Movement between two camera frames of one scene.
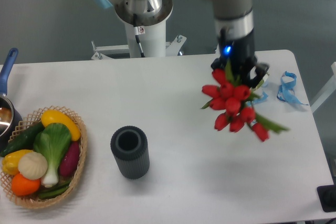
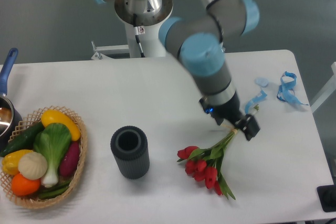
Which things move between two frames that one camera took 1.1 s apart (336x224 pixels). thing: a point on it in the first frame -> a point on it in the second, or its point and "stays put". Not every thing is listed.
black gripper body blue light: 237,51 -> 229,110
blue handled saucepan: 9,114 stays put
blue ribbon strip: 249,103 stays put
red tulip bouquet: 235,100 -> 205,163
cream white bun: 32,166 stays put
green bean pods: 51,192 stays put
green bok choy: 53,142 stays put
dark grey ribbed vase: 129,145 stays put
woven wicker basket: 31,120 stays put
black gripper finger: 218,63 -> 219,119
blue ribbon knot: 285,92 stays put
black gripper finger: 261,69 -> 249,126
